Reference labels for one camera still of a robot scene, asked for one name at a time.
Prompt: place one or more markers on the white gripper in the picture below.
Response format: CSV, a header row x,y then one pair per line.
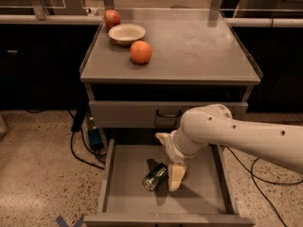
x,y
170,148

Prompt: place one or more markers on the green soda can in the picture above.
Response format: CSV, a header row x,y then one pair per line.
x,y
155,177

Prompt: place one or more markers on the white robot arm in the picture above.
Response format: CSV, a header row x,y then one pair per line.
x,y
214,125

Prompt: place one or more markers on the open grey middle drawer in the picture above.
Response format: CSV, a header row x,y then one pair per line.
x,y
204,199

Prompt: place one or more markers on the grey top drawer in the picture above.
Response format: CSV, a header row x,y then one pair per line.
x,y
139,114

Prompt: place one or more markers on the grey drawer cabinet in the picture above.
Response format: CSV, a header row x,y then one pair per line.
x,y
195,58

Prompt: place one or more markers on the dark background counter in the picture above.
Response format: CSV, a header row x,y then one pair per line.
x,y
40,64

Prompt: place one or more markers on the blue power box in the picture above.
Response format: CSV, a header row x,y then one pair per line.
x,y
95,141

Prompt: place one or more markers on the orange fruit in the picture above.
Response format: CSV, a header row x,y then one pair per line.
x,y
140,52

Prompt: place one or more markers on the blue tape cross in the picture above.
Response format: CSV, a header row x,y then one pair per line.
x,y
62,222

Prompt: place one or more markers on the white bowl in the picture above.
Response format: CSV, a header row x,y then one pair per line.
x,y
127,34

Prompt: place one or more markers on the red apple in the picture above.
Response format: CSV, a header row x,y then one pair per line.
x,y
111,18

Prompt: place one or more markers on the black drawer handle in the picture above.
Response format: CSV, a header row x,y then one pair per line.
x,y
168,115

